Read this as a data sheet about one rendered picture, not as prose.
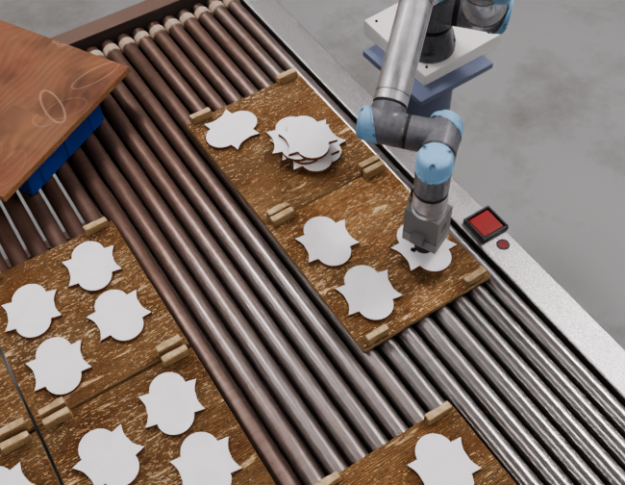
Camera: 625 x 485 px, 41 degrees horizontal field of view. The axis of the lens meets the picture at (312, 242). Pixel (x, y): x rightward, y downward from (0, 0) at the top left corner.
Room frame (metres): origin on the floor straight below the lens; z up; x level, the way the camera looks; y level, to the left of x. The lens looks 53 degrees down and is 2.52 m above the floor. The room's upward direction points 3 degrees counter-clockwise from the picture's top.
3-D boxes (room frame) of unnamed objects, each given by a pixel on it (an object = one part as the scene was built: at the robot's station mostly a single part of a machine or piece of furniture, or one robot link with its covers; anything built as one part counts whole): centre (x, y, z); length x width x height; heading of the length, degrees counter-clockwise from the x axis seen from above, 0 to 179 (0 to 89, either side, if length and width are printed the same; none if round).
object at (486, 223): (1.23, -0.42, 0.92); 0.06 x 0.06 x 0.01; 30
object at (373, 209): (1.16, -0.15, 0.93); 0.41 x 0.35 x 0.02; 31
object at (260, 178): (1.52, 0.06, 0.93); 0.41 x 0.35 x 0.02; 31
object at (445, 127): (1.24, -0.27, 1.22); 0.11 x 0.11 x 0.08; 71
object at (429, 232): (1.13, -0.24, 1.07); 0.10 x 0.09 x 0.16; 144
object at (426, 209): (1.14, -0.25, 1.15); 0.08 x 0.08 x 0.05
